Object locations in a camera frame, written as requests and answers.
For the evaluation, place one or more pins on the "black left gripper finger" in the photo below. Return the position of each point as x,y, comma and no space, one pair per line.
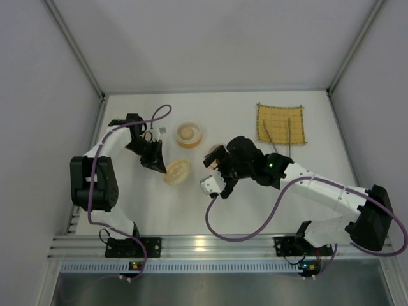
158,168
160,160

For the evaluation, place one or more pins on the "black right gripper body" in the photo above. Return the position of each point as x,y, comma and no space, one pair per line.
224,172

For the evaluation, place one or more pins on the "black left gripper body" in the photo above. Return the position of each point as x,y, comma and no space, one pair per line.
152,154

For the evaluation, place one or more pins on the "cream lunch box lid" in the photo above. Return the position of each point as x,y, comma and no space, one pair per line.
177,172

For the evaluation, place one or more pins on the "white steamed bun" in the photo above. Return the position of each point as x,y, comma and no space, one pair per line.
186,133

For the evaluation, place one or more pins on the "steel food tongs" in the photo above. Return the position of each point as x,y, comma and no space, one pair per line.
271,141

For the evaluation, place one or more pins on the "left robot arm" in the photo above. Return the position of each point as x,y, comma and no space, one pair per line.
94,186

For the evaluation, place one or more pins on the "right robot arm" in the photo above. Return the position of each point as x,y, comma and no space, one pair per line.
364,214

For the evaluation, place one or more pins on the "pink lunch box bowl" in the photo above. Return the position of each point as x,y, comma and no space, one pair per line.
217,148

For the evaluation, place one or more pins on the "orange lunch box bowl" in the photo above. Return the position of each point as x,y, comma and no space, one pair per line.
195,141

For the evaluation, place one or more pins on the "woven bamboo tray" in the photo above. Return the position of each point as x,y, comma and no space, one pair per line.
276,119

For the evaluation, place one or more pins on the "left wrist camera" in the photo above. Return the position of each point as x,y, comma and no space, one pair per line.
156,133

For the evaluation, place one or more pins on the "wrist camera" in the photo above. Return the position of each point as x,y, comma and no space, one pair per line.
213,183
156,133

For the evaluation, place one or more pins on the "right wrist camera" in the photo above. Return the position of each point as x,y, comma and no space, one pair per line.
213,183

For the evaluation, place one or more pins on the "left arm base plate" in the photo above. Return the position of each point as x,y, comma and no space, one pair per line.
128,248

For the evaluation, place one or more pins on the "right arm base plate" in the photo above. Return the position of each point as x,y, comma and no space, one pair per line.
289,246

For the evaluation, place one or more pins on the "aluminium mounting rail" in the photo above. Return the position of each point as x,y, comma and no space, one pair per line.
173,247

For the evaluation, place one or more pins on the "slotted cable duct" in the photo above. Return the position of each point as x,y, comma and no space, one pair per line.
166,266

